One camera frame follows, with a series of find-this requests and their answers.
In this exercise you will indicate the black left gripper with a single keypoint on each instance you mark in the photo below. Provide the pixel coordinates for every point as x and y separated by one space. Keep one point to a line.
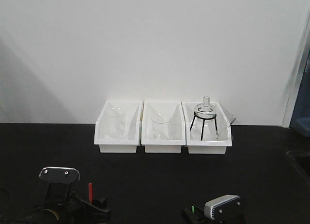
62 207

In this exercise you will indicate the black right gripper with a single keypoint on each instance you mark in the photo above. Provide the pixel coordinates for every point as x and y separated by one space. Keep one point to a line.
230 220

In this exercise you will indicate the red plastic spoon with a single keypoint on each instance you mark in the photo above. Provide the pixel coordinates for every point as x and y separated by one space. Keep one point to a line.
90 192

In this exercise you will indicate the blue cabinet edge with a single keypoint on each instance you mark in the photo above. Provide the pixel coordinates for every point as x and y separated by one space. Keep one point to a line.
300 118

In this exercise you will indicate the left white storage bin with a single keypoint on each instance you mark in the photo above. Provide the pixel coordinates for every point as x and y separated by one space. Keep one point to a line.
131 139

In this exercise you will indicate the white storage bin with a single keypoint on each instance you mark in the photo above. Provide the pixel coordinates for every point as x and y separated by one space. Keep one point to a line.
131 139
209 145
177 127

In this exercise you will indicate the glass beaker in left bin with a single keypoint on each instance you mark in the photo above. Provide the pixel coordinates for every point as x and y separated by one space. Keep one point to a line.
116 122

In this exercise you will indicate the glass beaker in bin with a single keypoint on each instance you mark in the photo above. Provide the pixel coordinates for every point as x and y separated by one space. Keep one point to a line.
116 122
161 126

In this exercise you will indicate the right white storage bin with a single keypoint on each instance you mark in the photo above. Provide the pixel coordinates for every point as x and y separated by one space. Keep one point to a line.
209 145

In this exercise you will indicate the middle white storage bin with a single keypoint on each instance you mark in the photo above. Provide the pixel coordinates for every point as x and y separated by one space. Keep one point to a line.
177 127

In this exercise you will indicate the glass beaker in middle bin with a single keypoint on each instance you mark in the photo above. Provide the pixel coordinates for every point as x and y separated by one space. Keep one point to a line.
161 126

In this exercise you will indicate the round glass flask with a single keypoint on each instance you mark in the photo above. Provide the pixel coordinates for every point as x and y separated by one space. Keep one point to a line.
205 110

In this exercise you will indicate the small glass funnel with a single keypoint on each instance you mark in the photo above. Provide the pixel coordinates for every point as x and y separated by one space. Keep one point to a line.
221 126

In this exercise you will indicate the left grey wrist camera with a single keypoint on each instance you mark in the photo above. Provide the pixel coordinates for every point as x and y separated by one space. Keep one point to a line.
62 175

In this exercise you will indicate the black wire tripod stand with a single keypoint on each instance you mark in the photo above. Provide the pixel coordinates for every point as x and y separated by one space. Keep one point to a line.
202 127

